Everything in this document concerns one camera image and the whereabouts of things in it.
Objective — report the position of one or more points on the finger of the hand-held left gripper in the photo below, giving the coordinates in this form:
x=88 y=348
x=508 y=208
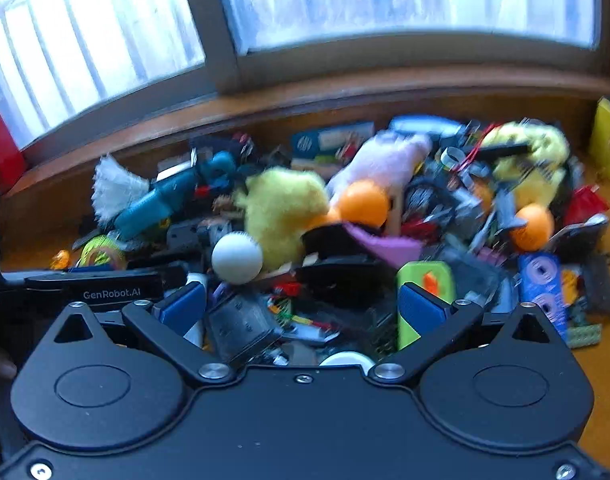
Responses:
x=100 y=287

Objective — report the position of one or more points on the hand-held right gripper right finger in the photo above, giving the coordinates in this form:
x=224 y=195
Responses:
x=421 y=307

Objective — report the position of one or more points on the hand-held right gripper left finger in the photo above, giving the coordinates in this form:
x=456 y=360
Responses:
x=181 y=307

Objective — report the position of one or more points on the green case with orange mark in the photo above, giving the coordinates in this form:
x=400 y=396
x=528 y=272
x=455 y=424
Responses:
x=427 y=272

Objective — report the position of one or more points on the large yellow cardboard box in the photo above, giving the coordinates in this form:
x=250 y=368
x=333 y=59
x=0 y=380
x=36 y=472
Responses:
x=607 y=140

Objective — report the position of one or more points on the small orange yellow toy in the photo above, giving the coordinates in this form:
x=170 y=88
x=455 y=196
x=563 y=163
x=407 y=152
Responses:
x=60 y=259

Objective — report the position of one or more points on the clear plastic case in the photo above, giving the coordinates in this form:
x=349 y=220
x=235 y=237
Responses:
x=240 y=320

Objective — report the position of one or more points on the purple cloth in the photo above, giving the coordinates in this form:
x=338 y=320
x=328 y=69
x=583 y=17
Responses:
x=385 y=246

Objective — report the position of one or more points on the white ball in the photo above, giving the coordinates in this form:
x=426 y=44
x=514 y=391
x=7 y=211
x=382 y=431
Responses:
x=236 y=259

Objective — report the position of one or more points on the red box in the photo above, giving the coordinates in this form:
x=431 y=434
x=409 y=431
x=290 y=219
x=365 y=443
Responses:
x=0 y=150

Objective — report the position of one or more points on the teal toy drill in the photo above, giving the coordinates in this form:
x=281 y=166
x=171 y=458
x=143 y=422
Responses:
x=155 y=205

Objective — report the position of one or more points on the white frayed cloth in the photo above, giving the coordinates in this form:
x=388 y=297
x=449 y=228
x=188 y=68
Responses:
x=115 y=187

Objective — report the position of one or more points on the orange ping pong ball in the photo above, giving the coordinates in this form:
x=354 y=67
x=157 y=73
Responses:
x=532 y=227
x=365 y=202

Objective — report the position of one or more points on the blue battery card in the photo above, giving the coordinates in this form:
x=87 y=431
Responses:
x=545 y=280

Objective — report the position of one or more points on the yellow plush duck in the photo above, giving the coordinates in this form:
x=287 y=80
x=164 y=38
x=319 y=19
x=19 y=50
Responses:
x=280 y=205

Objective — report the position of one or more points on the pink white plush toy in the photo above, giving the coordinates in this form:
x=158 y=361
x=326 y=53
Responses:
x=380 y=160

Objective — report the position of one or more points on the green building plate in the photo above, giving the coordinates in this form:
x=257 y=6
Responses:
x=585 y=335

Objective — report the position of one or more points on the white blue flat box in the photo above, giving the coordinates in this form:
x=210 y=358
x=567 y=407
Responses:
x=425 y=125

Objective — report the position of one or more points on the blue printed box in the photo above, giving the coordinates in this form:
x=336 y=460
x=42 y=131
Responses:
x=330 y=142

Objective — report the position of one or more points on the red plastic piece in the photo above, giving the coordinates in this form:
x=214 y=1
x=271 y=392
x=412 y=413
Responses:
x=585 y=205

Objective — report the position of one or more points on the yellow plush toy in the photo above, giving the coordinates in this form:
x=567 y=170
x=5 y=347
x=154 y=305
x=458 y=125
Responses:
x=535 y=147

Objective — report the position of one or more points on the window with wooden frame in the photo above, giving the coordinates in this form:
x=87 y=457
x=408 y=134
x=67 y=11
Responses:
x=110 y=25

